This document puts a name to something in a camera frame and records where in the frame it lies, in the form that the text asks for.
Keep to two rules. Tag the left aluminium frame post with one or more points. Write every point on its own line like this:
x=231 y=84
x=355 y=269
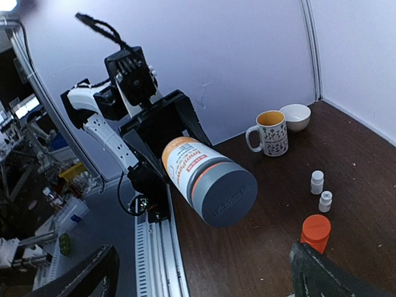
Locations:
x=313 y=47

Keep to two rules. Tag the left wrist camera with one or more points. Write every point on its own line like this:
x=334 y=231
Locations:
x=127 y=68

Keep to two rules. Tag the taller small white bottle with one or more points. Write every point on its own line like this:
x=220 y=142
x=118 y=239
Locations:
x=317 y=182

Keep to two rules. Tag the white floral mug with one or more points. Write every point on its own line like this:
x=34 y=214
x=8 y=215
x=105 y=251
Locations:
x=273 y=136

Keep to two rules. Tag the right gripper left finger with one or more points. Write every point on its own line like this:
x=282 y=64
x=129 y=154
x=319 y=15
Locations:
x=102 y=266

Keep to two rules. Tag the grey capped white orange bottle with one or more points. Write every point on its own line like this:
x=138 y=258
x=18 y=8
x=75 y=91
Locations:
x=221 y=191

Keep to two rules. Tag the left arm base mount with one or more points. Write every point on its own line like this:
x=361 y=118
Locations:
x=151 y=198

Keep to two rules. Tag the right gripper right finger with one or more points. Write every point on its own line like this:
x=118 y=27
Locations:
x=313 y=274

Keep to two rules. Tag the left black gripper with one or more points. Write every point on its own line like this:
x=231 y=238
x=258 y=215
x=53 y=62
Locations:
x=148 y=133

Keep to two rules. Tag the orange pill bottle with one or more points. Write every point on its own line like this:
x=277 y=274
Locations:
x=316 y=232

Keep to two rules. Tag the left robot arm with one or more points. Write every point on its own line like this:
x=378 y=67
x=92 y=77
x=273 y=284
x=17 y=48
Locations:
x=100 y=112

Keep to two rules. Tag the shorter small white bottle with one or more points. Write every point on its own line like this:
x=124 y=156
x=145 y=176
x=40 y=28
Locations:
x=325 y=201

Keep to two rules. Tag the plain white bowl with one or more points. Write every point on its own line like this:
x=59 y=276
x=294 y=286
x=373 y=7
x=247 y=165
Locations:
x=297 y=116

